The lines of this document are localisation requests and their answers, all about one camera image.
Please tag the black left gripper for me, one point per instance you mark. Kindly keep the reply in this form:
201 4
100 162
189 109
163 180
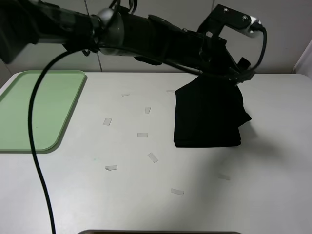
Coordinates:
216 61

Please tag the black short sleeve t-shirt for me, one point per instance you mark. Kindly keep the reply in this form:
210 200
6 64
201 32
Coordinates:
208 114

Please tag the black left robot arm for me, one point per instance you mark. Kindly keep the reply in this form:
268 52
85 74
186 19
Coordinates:
117 31

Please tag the light green plastic tray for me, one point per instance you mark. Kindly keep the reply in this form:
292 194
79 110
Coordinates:
54 105

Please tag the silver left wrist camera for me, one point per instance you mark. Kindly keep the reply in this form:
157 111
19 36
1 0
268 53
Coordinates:
223 16

